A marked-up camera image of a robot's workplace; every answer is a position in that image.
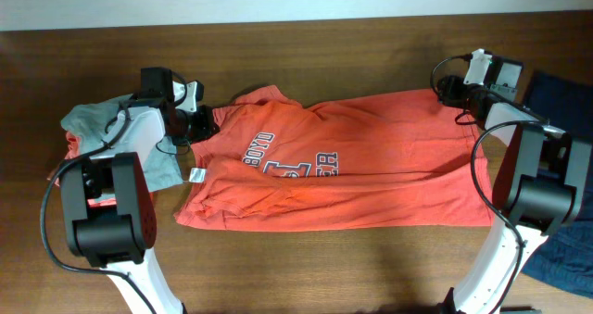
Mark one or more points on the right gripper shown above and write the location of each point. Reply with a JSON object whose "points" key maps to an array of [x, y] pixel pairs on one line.
{"points": [[450, 93]]}

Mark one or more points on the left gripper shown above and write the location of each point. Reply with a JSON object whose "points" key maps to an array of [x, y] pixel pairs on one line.
{"points": [[206, 128]]}

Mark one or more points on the red soccer t-shirt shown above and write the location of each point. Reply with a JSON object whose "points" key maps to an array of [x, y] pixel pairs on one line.
{"points": [[375, 161]]}

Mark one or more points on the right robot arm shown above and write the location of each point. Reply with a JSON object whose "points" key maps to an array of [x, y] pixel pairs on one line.
{"points": [[540, 183]]}

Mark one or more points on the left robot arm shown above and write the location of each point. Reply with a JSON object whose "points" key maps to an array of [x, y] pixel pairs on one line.
{"points": [[108, 211]]}

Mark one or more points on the grey folded shirt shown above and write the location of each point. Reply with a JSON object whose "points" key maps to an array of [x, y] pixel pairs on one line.
{"points": [[89, 121]]}

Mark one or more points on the pink folded garment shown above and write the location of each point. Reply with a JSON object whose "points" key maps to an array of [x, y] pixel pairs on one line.
{"points": [[74, 144]]}

